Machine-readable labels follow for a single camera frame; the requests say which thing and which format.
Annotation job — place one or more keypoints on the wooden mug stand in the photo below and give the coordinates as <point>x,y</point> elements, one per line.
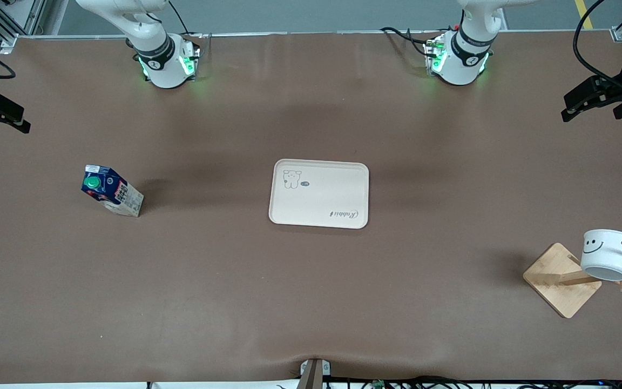
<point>559,286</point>

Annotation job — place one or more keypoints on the metal base connector plate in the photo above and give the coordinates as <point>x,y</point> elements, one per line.
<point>196,56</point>
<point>433,54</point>

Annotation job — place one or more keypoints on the cream tray with bear print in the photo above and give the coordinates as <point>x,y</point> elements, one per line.
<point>319,200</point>

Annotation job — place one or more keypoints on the blue milk carton green cap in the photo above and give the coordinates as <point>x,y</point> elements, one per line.
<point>114,192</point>

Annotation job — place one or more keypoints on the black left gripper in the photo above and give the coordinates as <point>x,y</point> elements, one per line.
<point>620,85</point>

